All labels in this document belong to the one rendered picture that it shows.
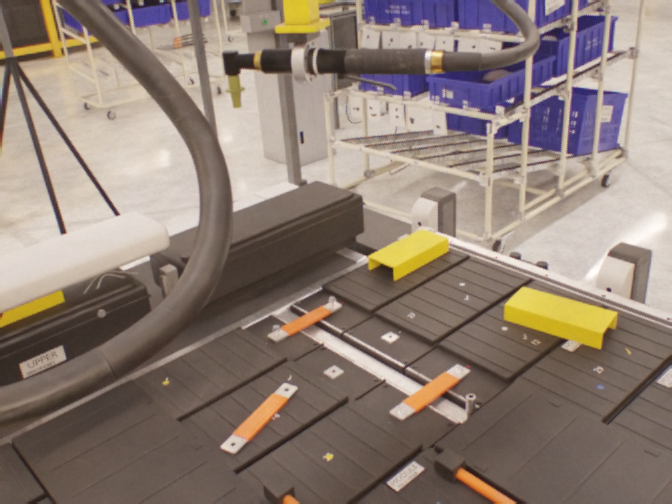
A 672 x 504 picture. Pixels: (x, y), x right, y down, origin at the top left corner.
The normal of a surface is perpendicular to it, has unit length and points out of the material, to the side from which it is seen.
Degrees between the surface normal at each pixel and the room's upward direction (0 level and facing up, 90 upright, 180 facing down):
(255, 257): 90
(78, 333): 90
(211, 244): 36
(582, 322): 0
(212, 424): 0
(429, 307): 0
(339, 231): 90
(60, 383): 44
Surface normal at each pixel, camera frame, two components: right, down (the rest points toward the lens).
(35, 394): 0.14, -0.36
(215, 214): 0.26, -0.53
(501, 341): -0.07, -0.90
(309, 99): 0.67, 0.28
